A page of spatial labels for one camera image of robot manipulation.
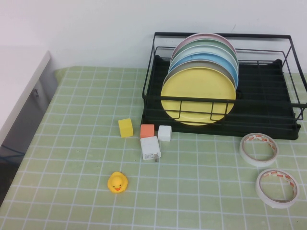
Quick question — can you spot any white cube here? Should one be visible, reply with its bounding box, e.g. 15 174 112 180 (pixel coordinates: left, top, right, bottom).
157 125 173 142

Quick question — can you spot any grey plate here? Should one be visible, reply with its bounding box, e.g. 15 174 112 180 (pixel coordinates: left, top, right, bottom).
164 59 237 87

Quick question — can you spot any black wire dish rack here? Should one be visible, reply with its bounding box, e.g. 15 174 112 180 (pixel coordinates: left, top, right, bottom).
142 32 307 127

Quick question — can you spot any pale cyan plate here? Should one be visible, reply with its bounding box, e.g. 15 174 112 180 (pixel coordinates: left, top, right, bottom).
169 45 239 70

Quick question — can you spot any yellow block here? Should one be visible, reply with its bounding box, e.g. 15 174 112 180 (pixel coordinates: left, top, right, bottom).
118 117 134 138

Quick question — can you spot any pink plate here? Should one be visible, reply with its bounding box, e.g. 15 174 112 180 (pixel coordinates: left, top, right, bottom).
170 33 237 58

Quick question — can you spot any yellow plate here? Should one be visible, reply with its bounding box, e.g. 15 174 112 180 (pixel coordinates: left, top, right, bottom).
160 66 237 126

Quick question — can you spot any blue plate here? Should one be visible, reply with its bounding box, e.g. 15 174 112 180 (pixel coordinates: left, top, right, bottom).
167 53 239 89

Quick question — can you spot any white double-sided tape roll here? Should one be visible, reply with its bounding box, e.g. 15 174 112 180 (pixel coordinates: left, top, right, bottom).
255 168 300 209
239 132 280 167

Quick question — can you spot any orange cube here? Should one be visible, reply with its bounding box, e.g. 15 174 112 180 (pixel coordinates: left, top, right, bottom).
140 124 155 139

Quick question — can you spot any green checkered tablecloth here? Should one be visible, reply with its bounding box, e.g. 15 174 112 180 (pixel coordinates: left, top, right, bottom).
0 66 307 230

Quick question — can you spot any yellow rubber duck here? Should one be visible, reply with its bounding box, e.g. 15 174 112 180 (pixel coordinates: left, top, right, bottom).
107 171 128 194

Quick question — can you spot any green plate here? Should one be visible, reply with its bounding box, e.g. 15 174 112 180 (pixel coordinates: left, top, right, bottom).
171 38 237 60

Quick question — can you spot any white USB charger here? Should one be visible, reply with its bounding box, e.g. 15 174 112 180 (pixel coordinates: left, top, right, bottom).
140 136 162 163

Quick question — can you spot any white side cabinet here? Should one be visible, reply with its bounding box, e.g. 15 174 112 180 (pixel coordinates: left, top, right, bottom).
0 46 59 166

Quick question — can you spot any black drip tray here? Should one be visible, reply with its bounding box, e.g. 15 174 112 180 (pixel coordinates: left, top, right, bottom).
141 55 302 140

